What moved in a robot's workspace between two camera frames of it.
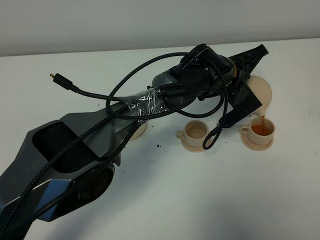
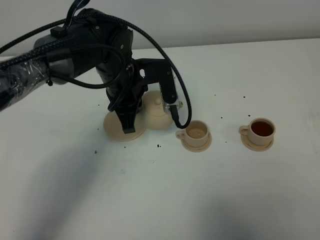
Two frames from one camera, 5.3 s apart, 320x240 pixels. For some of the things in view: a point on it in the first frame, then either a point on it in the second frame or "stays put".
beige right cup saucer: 246,143 stays put
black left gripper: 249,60 -> 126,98
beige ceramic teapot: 262,90 -> 152,107
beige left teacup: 195,133 stays put
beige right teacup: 260,130 stays put
